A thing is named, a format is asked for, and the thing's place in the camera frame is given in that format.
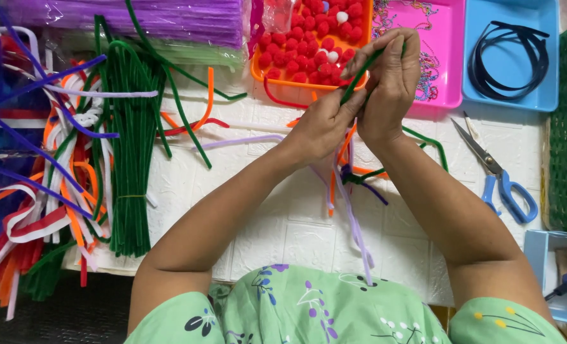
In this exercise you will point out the person's right hand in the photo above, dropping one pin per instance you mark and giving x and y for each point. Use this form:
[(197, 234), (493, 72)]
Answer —
[(391, 91)]

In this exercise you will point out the person's left hand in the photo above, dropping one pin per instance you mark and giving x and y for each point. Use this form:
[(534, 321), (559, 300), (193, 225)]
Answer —
[(319, 126)]

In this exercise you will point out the person's right fingers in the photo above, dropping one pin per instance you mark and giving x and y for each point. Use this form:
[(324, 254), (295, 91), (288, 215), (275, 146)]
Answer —
[(398, 48)]

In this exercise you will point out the person's left fingers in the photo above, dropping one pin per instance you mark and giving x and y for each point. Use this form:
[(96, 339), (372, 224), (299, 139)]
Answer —
[(350, 102)]

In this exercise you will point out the dark green pipe cleaner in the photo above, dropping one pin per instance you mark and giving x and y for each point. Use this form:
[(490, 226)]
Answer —
[(436, 145), (192, 77), (191, 125), (359, 77)]

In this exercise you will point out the twisted multicolour pipe cleaner bundle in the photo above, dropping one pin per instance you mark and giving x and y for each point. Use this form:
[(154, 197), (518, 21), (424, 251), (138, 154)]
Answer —
[(349, 177)]

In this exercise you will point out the white pompom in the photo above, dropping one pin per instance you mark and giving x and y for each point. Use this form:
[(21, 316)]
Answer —
[(332, 56), (342, 17)]

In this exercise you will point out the pink plastic tray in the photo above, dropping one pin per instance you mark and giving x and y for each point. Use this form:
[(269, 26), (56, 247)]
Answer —
[(448, 48)]

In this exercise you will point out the orange plastic tray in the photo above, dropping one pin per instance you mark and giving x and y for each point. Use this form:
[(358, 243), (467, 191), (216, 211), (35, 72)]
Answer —
[(283, 85)]

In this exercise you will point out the heap of red pompoms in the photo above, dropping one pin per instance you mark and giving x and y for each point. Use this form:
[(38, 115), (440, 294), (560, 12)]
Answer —
[(302, 48)]

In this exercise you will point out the red pipe cleaner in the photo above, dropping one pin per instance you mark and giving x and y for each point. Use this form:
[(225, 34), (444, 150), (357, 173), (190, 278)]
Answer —
[(207, 122), (271, 98)]

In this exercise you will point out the white pipe cleaner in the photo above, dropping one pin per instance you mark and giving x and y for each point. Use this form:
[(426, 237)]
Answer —
[(259, 127)]

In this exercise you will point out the blue plastic tray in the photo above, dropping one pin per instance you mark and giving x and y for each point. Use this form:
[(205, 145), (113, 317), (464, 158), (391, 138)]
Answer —
[(508, 62)]

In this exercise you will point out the clear plastic bag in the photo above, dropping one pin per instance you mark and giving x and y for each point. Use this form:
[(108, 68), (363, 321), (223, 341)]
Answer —
[(278, 14)]

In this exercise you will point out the lavender pipe cleaner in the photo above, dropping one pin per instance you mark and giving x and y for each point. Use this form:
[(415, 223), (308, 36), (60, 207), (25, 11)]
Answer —
[(240, 142), (111, 94)]

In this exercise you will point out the orange pipe cleaner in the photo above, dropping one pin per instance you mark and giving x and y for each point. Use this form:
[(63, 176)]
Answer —
[(210, 95)]

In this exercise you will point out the stack of black headbands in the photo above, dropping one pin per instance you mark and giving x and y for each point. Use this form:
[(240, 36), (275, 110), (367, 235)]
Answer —
[(544, 62)]

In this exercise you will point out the white embossed foam mat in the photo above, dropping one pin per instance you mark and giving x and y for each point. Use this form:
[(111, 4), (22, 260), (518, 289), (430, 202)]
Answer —
[(274, 229)]

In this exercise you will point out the pack of light green pipe cleaners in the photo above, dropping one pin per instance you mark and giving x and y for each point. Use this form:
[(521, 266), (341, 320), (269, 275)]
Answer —
[(202, 53)]

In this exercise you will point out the green and yellow woven basket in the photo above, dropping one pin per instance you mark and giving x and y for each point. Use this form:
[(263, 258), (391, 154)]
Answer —
[(565, 143)]

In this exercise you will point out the green floral shirt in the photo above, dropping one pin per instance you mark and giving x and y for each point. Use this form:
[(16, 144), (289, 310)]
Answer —
[(312, 310)]

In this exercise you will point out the tied bundle of green pipe cleaners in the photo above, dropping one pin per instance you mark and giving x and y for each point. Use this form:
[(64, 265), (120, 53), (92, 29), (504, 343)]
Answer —
[(130, 167)]

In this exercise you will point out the light blue box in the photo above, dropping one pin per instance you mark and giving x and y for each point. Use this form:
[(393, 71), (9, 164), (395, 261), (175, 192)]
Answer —
[(534, 253)]

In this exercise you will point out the pack of purple pipe cleaners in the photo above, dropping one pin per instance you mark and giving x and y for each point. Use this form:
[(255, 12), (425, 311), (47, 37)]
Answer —
[(121, 19)]

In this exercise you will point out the heap of mixed pipe cleaners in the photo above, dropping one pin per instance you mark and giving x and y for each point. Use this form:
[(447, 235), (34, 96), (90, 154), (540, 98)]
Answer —
[(59, 143)]

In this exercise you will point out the pack of blue pipe cleaners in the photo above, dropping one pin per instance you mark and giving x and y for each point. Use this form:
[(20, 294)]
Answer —
[(1, 143)]

